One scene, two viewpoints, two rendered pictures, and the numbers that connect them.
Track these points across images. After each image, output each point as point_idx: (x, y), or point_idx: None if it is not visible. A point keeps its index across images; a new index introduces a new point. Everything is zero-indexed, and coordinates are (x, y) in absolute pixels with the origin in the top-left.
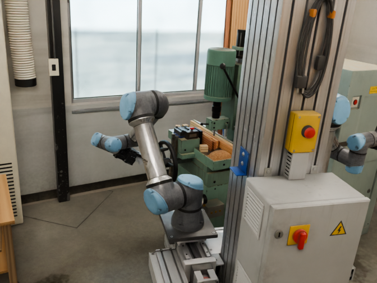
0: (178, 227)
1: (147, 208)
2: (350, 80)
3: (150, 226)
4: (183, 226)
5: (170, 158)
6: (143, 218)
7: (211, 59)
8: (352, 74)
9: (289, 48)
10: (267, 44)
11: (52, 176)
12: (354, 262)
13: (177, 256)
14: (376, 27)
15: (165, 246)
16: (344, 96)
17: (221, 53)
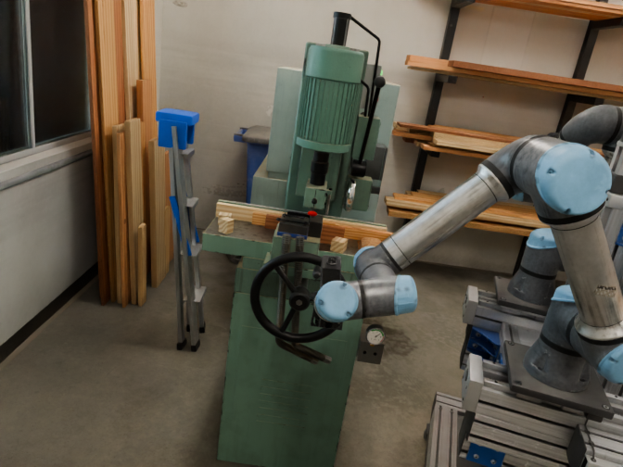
0: (581, 387)
1: (77, 426)
2: (397, 99)
3: (134, 454)
4: (587, 378)
5: (285, 287)
6: (99, 450)
7: (341, 69)
8: (399, 90)
9: None
10: None
11: None
12: (384, 330)
13: (609, 434)
14: (255, 29)
15: (483, 441)
16: None
17: (360, 57)
